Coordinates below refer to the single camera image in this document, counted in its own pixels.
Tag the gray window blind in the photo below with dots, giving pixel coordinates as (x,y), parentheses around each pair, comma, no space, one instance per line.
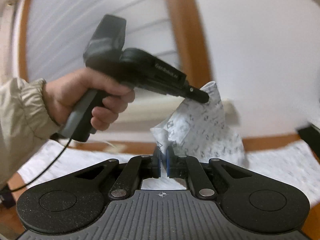
(75,17)

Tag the person's left hand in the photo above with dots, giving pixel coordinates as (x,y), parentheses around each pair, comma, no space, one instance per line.
(62,92)

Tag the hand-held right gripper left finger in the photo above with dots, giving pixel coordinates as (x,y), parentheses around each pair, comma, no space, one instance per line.
(158,163)

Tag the white patterned pajama garment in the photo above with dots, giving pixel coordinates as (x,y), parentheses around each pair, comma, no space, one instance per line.
(200,130)

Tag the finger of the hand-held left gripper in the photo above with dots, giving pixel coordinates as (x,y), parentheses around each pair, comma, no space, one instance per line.
(195,93)

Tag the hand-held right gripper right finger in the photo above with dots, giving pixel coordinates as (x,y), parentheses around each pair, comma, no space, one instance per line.
(169,163)

